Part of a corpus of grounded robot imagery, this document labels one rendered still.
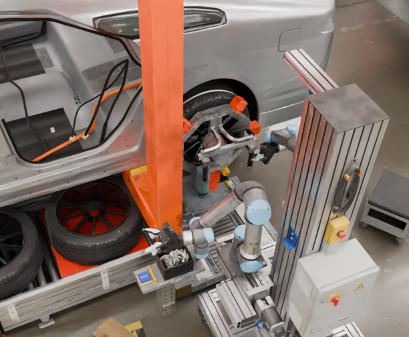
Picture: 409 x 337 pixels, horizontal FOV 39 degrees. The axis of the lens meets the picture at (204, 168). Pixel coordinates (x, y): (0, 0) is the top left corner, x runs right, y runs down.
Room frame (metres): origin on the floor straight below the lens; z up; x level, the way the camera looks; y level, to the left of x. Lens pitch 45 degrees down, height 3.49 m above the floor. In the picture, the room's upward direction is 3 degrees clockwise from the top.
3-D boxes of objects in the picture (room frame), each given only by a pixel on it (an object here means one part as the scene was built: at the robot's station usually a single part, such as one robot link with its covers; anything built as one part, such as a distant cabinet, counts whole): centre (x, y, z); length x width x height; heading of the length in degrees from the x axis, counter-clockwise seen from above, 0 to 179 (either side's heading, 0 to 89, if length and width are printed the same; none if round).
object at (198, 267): (2.10, 0.19, 0.44); 0.43 x 0.17 x 0.03; 118
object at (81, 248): (2.54, 0.75, 0.39); 0.66 x 0.66 x 0.24
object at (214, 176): (2.92, -0.03, 0.48); 0.16 x 0.12 x 0.17; 28
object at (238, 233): (1.95, -0.24, 0.98); 0.13 x 0.12 x 0.14; 11
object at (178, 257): (2.11, 0.16, 0.51); 0.20 x 0.14 x 0.13; 116
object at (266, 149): (2.82, -0.43, 0.86); 0.12 x 0.08 x 0.09; 118
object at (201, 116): (2.88, -0.05, 0.85); 0.54 x 0.07 x 0.54; 118
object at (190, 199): (3.03, 0.03, 0.32); 0.40 x 0.30 x 0.28; 118
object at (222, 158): (2.82, -0.08, 0.85); 0.21 x 0.14 x 0.14; 28
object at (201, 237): (1.78, 0.00, 1.21); 0.11 x 0.08 x 0.09; 101
